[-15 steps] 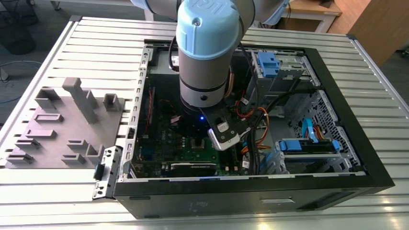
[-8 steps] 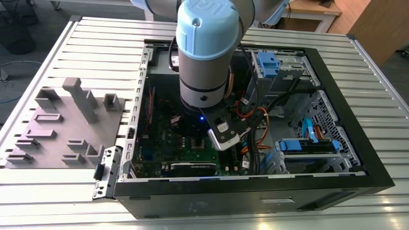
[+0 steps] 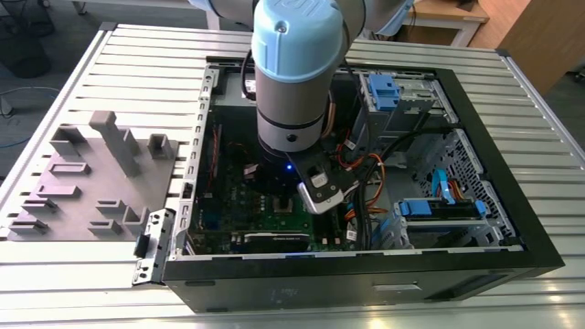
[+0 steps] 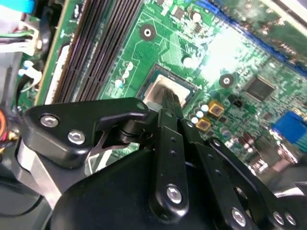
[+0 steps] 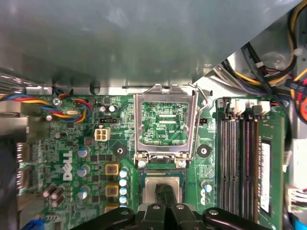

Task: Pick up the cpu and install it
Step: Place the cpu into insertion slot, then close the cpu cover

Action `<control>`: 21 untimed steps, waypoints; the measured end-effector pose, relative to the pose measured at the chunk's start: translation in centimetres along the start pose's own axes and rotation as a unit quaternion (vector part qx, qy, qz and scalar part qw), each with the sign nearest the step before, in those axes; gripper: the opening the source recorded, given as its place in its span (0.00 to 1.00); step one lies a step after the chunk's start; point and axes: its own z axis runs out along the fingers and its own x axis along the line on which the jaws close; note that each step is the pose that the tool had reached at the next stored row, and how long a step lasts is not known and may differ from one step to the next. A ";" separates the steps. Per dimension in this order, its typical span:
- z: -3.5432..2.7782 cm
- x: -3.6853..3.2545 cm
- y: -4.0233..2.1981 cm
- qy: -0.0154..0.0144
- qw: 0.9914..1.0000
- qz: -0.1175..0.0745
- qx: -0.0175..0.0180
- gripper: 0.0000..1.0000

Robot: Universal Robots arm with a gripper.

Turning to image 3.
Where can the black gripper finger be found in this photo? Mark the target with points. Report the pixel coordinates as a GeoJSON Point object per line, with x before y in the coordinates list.
{"type": "Point", "coordinates": [251, 170]}

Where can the CPU with silver top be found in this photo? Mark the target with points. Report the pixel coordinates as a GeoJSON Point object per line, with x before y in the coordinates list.
{"type": "Point", "coordinates": [283, 207]}

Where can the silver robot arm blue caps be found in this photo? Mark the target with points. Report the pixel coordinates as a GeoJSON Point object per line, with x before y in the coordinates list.
{"type": "Point", "coordinates": [292, 113]}

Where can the green motherboard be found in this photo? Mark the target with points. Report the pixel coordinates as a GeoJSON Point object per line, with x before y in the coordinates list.
{"type": "Point", "coordinates": [273, 226]}

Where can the black graphics card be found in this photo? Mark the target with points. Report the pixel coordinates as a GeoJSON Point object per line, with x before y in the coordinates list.
{"type": "Point", "coordinates": [273, 242]}

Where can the black RAM slot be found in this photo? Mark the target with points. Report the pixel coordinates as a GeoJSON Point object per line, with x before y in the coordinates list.
{"type": "Point", "coordinates": [324, 233]}
{"type": "Point", "coordinates": [336, 233]}

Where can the grey power supply white label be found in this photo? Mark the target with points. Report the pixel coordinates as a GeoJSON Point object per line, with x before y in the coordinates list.
{"type": "Point", "coordinates": [231, 101]}

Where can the hard disk in blue carrier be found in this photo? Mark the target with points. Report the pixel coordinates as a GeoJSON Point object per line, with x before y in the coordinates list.
{"type": "Point", "coordinates": [417, 209]}

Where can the black open PC case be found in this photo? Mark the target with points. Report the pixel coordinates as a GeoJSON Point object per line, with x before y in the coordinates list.
{"type": "Point", "coordinates": [320, 284]}

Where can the blue plastic drive latch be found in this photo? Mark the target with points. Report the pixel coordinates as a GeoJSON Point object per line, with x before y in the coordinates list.
{"type": "Point", "coordinates": [383, 92]}

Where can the grey plastic parts rack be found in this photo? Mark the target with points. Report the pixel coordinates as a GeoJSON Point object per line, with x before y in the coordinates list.
{"type": "Point", "coordinates": [91, 205]}

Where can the wooden cabinet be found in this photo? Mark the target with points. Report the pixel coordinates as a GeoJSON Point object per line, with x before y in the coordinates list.
{"type": "Point", "coordinates": [538, 41]}

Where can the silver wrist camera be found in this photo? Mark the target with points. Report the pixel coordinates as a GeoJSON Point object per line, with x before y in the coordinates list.
{"type": "Point", "coordinates": [324, 202]}

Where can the silver hinged slot bracket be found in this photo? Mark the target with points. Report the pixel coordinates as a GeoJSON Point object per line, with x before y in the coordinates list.
{"type": "Point", "coordinates": [157, 240]}

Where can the blue plastic drive bracket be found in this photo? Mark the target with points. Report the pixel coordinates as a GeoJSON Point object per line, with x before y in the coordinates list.
{"type": "Point", "coordinates": [385, 236]}

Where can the wooden desk white frame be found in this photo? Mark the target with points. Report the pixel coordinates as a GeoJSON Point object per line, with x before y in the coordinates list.
{"type": "Point", "coordinates": [438, 13]}

